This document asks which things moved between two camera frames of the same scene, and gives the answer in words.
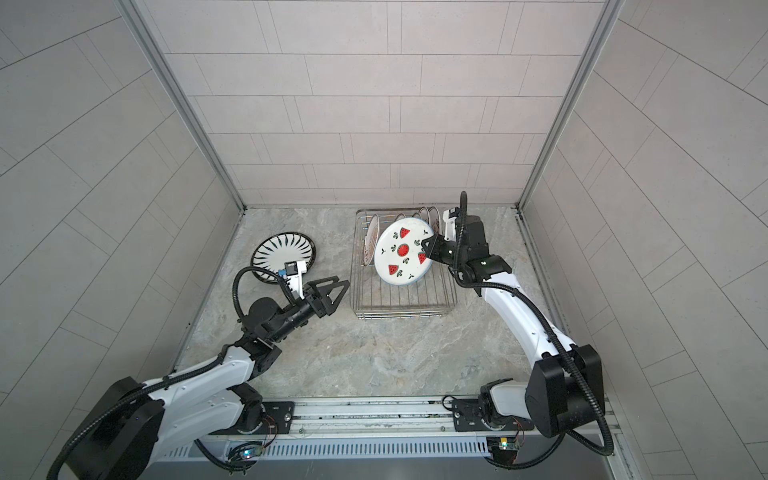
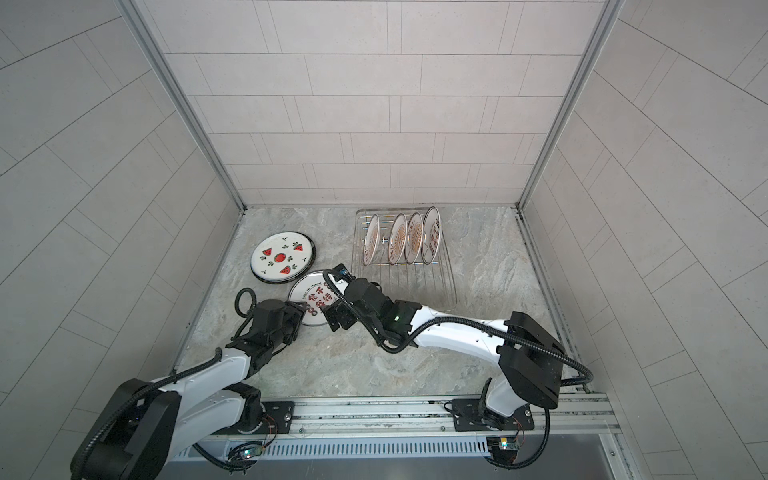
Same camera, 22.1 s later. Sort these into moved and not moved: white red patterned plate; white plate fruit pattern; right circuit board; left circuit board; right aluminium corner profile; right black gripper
Moved: right black gripper; white plate fruit pattern
Not moved: right circuit board; left circuit board; right aluminium corner profile; white red patterned plate
